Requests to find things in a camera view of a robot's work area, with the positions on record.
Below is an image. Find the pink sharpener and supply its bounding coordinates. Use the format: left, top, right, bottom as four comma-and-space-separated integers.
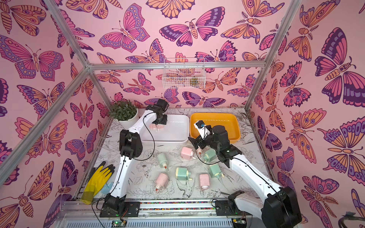
196, 147, 203, 157
149, 124, 157, 130
180, 147, 196, 161
156, 124, 165, 131
199, 173, 210, 191
155, 173, 169, 192

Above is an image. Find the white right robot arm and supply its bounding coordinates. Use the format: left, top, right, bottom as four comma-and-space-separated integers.
189, 120, 302, 228

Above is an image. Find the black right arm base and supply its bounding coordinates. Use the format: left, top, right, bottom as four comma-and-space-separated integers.
211, 191, 245, 216

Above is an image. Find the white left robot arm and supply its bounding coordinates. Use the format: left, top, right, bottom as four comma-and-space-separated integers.
108, 99, 169, 198

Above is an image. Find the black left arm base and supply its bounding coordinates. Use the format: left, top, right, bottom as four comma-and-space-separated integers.
100, 194, 141, 218

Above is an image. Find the yellow plastic storage box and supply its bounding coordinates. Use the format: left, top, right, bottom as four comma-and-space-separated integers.
190, 113, 241, 144

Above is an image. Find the green sharpener upper right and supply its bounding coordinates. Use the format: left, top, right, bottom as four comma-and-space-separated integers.
202, 148, 217, 164

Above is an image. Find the green sharpener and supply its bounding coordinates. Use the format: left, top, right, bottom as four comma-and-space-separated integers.
175, 167, 192, 181
202, 148, 217, 164
157, 153, 169, 171
209, 163, 224, 179

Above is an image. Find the green sharpener lower right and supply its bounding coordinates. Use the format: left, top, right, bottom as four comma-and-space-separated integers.
209, 163, 224, 179

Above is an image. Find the green leafy plant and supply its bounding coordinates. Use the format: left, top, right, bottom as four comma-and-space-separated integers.
109, 100, 137, 121

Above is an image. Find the white plastic flower pot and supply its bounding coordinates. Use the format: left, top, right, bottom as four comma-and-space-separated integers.
119, 110, 139, 130

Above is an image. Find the green sharpener lower centre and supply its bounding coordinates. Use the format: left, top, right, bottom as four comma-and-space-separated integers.
175, 167, 192, 181

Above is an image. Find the green sharpener left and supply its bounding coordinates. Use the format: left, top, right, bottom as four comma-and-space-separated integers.
157, 153, 169, 171

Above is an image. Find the yellow rubber glove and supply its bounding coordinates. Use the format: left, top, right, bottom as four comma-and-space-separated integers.
81, 161, 115, 205

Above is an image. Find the green circuit board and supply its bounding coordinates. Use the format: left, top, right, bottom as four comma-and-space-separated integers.
111, 220, 127, 228

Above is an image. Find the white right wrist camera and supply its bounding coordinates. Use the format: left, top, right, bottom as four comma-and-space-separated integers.
194, 120, 211, 140

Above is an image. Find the white wire basket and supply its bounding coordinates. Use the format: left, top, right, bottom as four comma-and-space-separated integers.
161, 58, 206, 89

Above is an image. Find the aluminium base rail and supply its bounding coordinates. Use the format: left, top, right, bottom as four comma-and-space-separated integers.
53, 199, 254, 228

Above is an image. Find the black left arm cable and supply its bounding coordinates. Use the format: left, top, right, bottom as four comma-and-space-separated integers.
89, 112, 156, 228

